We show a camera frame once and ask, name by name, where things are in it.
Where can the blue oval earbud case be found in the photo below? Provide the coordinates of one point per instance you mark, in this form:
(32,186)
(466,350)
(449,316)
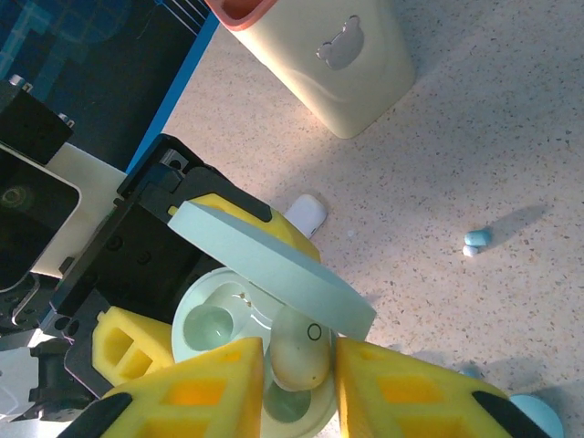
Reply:
(538,420)

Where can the white rounded square earbud case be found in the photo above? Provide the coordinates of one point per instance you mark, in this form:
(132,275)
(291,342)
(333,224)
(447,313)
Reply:
(308,212)

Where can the beige knife holder orange rim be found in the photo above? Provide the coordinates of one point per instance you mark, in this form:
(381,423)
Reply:
(292,68)

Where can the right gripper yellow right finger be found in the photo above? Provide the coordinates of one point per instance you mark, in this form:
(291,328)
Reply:
(410,406)

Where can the mint green oval earbud case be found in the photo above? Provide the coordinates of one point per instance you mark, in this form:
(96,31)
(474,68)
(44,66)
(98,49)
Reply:
(274,269)

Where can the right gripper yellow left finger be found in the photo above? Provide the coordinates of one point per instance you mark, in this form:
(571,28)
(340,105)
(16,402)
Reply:
(196,401)

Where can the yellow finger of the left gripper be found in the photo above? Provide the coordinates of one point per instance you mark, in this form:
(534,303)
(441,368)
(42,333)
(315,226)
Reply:
(137,347)
(255,223)

